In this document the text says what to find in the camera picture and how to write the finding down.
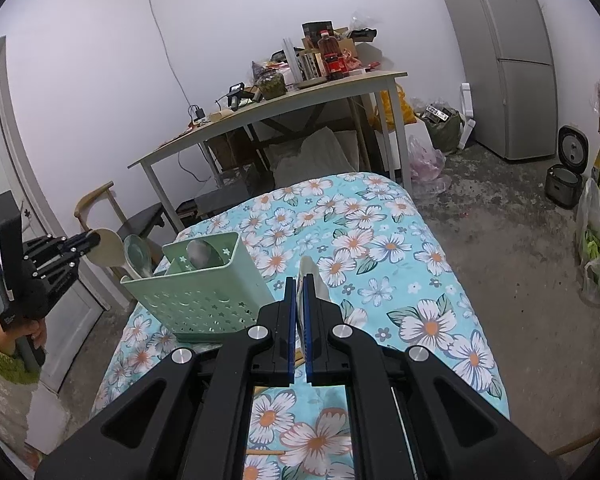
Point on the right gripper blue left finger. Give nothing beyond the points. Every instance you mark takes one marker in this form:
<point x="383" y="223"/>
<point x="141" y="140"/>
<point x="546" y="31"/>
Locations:
<point x="291" y="300"/>

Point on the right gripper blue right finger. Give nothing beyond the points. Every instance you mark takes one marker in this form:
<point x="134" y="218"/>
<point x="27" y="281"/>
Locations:
<point x="307" y="298"/>

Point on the cream rice spoon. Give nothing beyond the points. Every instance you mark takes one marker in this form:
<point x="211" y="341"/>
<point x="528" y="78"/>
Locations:
<point x="107" y="251"/>

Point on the person's left hand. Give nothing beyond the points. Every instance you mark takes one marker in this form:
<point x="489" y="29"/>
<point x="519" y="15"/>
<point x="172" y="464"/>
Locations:
<point x="35" y="329"/>

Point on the floral blue tablecloth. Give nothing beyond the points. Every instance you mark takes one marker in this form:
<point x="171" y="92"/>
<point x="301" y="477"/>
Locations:
<point x="389" y="276"/>

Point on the green perforated utensil basket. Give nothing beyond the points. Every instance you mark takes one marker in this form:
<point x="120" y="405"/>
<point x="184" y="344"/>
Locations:
<point x="204" y="305"/>

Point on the grey metal spoon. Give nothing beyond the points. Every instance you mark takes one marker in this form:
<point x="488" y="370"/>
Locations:
<point x="202" y="255"/>

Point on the green fuzzy left sleeve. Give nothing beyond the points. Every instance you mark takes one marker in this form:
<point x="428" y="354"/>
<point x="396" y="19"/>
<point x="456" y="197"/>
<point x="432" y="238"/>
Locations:
<point x="16" y="388"/>

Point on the wooden chair black seat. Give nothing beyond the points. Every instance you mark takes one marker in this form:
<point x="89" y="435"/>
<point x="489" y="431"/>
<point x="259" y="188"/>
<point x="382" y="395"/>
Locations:
<point x="141" y="224"/>

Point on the pink plastic bag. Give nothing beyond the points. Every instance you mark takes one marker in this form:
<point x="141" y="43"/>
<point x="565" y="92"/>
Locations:
<point x="426" y="166"/>

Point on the green glass jar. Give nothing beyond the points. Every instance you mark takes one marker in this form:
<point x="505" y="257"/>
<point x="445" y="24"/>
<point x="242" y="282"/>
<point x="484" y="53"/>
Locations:
<point x="271" y="84"/>

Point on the red oil bottle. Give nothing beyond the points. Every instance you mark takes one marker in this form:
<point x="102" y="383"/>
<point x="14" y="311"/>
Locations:
<point x="332" y="56"/>

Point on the black rice cooker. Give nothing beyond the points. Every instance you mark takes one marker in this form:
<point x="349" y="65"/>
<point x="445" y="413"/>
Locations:
<point x="564" y="180"/>

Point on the clear bag with vegetables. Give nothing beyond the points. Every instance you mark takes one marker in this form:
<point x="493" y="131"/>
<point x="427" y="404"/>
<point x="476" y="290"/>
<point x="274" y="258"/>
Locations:
<point x="588" y="242"/>

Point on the silver refrigerator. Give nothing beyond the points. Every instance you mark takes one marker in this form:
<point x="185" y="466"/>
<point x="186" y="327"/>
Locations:
<point x="509" y="66"/>

